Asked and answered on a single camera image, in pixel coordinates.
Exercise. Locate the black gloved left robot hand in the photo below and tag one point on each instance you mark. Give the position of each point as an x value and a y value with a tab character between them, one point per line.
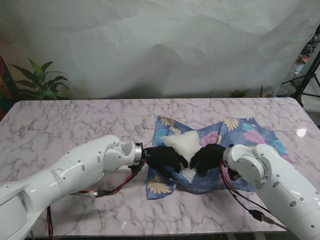
162	158

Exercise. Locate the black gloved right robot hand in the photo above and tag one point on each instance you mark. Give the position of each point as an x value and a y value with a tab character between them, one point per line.
208	157

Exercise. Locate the large green leafy plant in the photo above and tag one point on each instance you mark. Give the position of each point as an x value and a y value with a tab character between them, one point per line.
40	82

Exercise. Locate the white backdrop cloth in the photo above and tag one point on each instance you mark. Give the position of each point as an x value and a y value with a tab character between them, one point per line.
160	45

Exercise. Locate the small green bushy plant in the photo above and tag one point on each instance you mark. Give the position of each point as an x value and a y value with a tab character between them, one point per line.
238	93

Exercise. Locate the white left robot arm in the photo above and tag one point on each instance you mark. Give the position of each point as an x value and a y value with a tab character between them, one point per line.
62	177

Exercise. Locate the white pillow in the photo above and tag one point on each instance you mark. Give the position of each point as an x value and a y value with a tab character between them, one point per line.
185	145

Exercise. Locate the black tripod stand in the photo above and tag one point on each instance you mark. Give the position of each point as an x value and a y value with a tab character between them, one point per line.
308	80

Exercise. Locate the blue floral pillowcase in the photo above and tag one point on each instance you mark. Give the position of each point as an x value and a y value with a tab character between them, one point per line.
237	132

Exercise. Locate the colourful painted panel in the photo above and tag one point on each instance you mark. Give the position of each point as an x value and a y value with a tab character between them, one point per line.
5	85

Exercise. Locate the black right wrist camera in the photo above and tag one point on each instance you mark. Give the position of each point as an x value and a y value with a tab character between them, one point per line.
233	175

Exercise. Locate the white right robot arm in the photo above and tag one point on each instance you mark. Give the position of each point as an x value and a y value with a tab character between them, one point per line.
272	175

